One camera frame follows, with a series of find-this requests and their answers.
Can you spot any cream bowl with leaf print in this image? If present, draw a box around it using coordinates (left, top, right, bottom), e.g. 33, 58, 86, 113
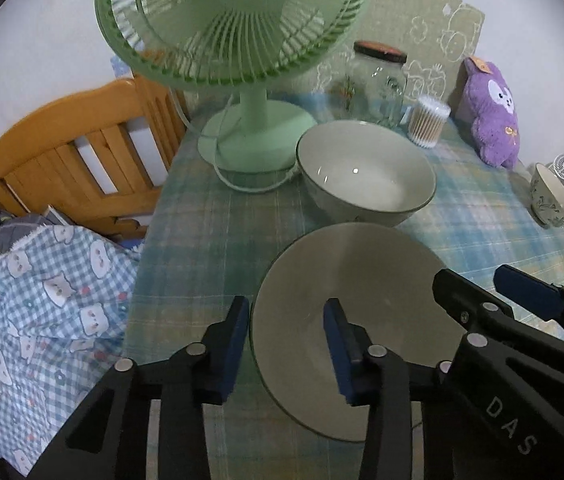
296, 120, 438, 228
249, 224, 465, 443
528, 162, 564, 231

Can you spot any green printed wall cloth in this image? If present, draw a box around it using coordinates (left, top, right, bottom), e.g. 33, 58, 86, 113
307, 0, 487, 106

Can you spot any cotton swab container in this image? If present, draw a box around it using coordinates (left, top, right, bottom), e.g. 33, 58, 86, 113
407, 95, 452, 149

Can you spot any grey striped cloth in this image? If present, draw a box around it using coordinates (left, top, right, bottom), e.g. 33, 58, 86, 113
0, 202, 70, 256

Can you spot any white fan cable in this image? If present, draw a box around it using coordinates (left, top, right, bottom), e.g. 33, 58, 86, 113
176, 90, 303, 195

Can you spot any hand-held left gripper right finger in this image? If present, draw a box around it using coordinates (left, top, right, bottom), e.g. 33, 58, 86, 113
323, 297, 452, 480

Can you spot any blue wall sticker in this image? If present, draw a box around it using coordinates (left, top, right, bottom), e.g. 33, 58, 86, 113
110, 55, 135, 78

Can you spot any green desk fan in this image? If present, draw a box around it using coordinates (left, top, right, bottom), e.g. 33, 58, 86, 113
94, 0, 375, 176

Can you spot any purple plush rabbit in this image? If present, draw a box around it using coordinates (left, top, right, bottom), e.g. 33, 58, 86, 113
454, 56, 522, 170

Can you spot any wooden headboard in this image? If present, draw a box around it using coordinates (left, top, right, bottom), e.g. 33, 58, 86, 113
0, 75, 193, 241

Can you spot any glass jar with dark lid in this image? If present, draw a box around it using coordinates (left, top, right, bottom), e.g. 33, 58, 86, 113
344, 41, 409, 128

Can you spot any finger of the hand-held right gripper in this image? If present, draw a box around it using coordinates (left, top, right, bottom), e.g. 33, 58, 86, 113
432, 268, 515, 335
493, 264, 564, 356

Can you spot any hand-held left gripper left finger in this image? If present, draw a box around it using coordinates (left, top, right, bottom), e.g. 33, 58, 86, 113
26, 295, 251, 480

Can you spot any blue checked printed blanket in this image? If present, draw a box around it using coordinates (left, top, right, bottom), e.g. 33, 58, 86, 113
0, 225, 143, 478

